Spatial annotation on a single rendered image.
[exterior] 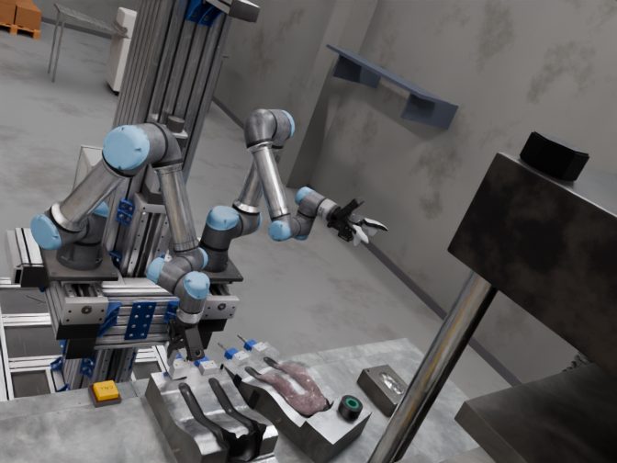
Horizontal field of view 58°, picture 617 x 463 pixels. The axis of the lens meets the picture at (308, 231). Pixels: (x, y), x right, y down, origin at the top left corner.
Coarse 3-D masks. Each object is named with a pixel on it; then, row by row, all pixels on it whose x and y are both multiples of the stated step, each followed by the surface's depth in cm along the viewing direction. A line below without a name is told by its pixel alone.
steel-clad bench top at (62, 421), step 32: (320, 352) 239; (352, 352) 248; (384, 352) 257; (416, 352) 267; (128, 384) 185; (352, 384) 227; (448, 384) 252; (0, 416) 157; (32, 416) 161; (64, 416) 165; (96, 416) 169; (128, 416) 173; (384, 416) 216; (448, 416) 231; (0, 448) 149; (32, 448) 152; (64, 448) 155; (96, 448) 159; (128, 448) 163; (160, 448) 167; (288, 448) 184; (352, 448) 195; (416, 448) 206; (448, 448) 213
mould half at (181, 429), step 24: (168, 384) 178; (192, 384) 182; (168, 408) 170; (216, 408) 177; (240, 408) 181; (168, 432) 169; (192, 432) 161; (240, 432) 165; (192, 456) 158; (216, 456) 157; (264, 456) 169
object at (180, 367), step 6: (168, 342) 188; (180, 354) 184; (174, 360) 180; (180, 360) 181; (186, 360) 182; (174, 366) 178; (180, 366) 179; (186, 366) 180; (174, 372) 179; (180, 372) 180; (186, 372) 182; (174, 378) 181
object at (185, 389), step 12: (180, 384) 180; (216, 384) 187; (192, 396) 178; (216, 396) 182; (192, 408) 174; (228, 408) 180; (204, 420) 171; (240, 420) 173; (252, 420) 172; (216, 432) 164; (228, 432) 162; (252, 432) 165; (264, 432) 166; (228, 444) 158; (240, 444) 162; (252, 444) 169; (228, 456) 159; (240, 456) 165; (252, 456) 164
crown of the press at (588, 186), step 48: (528, 144) 94; (480, 192) 97; (528, 192) 90; (576, 192) 85; (480, 240) 96; (528, 240) 90; (576, 240) 84; (528, 288) 90; (576, 288) 84; (576, 336) 84
